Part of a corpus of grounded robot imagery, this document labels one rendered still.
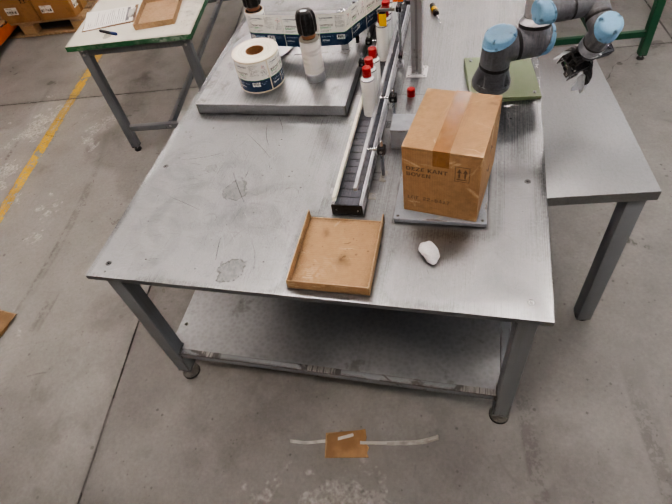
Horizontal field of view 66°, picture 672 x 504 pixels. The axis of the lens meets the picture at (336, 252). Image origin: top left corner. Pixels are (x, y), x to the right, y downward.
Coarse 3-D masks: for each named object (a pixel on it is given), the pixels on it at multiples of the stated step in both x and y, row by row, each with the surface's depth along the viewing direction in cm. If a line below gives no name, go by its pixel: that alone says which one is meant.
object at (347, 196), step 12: (396, 36) 237; (396, 48) 231; (384, 84) 214; (360, 120) 201; (360, 132) 197; (372, 132) 196; (360, 144) 192; (372, 144) 191; (348, 156) 189; (360, 156) 188; (348, 168) 185; (348, 180) 181; (360, 180) 180; (348, 192) 177; (360, 192) 176; (336, 204) 174; (348, 204) 173
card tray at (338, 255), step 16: (304, 224) 172; (320, 224) 176; (336, 224) 175; (352, 224) 174; (368, 224) 173; (304, 240) 172; (320, 240) 171; (336, 240) 170; (352, 240) 169; (368, 240) 168; (304, 256) 168; (320, 256) 167; (336, 256) 166; (352, 256) 165; (368, 256) 164; (288, 272) 160; (304, 272) 163; (320, 272) 163; (336, 272) 162; (352, 272) 161; (368, 272) 160; (304, 288) 159; (320, 288) 157; (336, 288) 156; (352, 288) 154; (368, 288) 152
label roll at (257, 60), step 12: (240, 48) 220; (252, 48) 221; (264, 48) 217; (276, 48) 216; (240, 60) 214; (252, 60) 213; (264, 60) 212; (276, 60) 217; (240, 72) 218; (252, 72) 215; (264, 72) 216; (276, 72) 219; (240, 84) 226; (252, 84) 219; (264, 84) 220; (276, 84) 222
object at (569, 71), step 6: (570, 54) 165; (576, 54) 164; (564, 60) 169; (570, 60) 168; (576, 60) 163; (582, 60) 167; (588, 60) 163; (564, 66) 174; (570, 66) 169; (576, 66) 168; (582, 66) 168; (588, 66) 168; (564, 72) 173; (570, 72) 170; (576, 72) 169; (570, 78) 173
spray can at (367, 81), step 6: (366, 66) 188; (366, 72) 187; (360, 78) 191; (366, 78) 189; (372, 78) 190; (366, 84) 190; (372, 84) 191; (366, 90) 192; (372, 90) 192; (366, 96) 194; (372, 96) 194; (366, 102) 196; (372, 102) 196; (366, 108) 198; (372, 108) 198; (366, 114) 201
